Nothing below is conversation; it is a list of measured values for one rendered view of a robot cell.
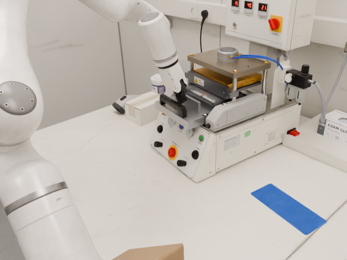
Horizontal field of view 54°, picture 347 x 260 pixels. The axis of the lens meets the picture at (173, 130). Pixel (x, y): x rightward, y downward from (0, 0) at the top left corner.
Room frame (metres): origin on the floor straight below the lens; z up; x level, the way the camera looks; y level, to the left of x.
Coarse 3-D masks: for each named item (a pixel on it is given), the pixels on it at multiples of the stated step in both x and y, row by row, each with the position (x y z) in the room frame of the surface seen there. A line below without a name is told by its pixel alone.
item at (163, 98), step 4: (160, 96) 1.16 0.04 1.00; (164, 96) 1.14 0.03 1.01; (160, 100) 1.16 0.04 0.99; (164, 100) 1.14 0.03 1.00; (168, 100) 1.11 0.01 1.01; (172, 100) 1.11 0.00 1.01; (168, 104) 1.11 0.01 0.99; (172, 104) 1.09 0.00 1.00; (176, 104) 1.07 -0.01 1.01; (180, 104) 1.07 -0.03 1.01; (176, 108) 1.07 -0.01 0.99; (180, 108) 1.05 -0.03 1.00; (184, 108) 1.05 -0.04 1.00; (184, 112) 1.05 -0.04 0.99; (184, 116) 1.05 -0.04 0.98
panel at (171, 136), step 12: (156, 132) 1.23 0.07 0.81; (168, 132) 1.17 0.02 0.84; (180, 132) 1.12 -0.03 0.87; (204, 132) 1.03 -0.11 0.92; (168, 144) 1.14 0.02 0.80; (180, 144) 1.09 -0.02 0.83; (192, 144) 1.05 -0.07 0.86; (204, 144) 1.01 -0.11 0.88; (168, 156) 1.11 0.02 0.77; (180, 156) 1.07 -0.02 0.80; (180, 168) 1.04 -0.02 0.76; (192, 168) 1.00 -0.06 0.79
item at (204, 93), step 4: (192, 84) 1.27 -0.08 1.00; (188, 88) 1.23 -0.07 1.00; (192, 88) 1.23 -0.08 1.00; (196, 88) 1.22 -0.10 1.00; (200, 88) 1.22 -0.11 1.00; (196, 92) 1.18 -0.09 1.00; (200, 92) 1.18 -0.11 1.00; (204, 92) 1.18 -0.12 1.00; (208, 92) 1.18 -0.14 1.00; (204, 96) 1.14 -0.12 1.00; (208, 96) 1.14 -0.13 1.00; (212, 96) 1.14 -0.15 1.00; (216, 96) 1.14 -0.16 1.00; (212, 100) 1.11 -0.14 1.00; (216, 100) 1.11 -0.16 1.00
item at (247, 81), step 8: (200, 72) 1.25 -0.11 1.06; (208, 72) 1.25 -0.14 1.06; (216, 72) 1.24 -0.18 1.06; (256, 72) 1.23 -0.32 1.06; (216, 80) 1.16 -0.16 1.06; (224, 80) 1.15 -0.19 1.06; (240, 80) 1.15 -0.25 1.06; (248, 80) 1.17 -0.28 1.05; (256, 80) 1.19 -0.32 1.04; (240, 88) 1.15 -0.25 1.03
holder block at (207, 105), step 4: (188, 92) 1.21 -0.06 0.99; (192, 96) 1.18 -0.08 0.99; (196, 96) 1.17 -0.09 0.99; (236, 96) 1.15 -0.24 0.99; (240, 96) 1.15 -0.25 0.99; (200, 100) 1.14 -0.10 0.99; (204, 100) 1.13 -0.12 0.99; (228, 100) 1.12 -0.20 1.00; (204, 104) 1.12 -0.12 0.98; (208, 104) 1.10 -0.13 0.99; (212, 104) 1.09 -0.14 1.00; (216, 104) 1.09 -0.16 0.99; (208, 108) 1.10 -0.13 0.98; (212, 108) 1.08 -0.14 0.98
